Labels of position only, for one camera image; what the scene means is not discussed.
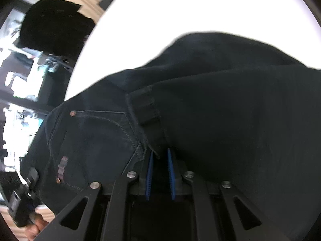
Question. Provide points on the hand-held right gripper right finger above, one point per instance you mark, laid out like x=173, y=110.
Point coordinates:
x=171, y=175

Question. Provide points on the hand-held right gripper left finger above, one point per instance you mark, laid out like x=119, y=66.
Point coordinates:
x=149, y=178

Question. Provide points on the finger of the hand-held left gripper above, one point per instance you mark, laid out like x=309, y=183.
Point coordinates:
x=33, y=176

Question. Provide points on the black pants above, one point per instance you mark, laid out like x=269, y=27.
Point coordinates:
x=200, y=105

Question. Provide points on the person's left hand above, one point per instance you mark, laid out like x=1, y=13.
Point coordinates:
x=37, y=227

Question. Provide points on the dark glass desk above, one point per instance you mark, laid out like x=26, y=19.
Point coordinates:
x=52, y=85

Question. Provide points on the hanging black garment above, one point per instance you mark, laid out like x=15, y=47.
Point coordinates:
x=50, y=27

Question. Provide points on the bed with white sheet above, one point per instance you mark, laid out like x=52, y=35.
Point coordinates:
x=175, y=12

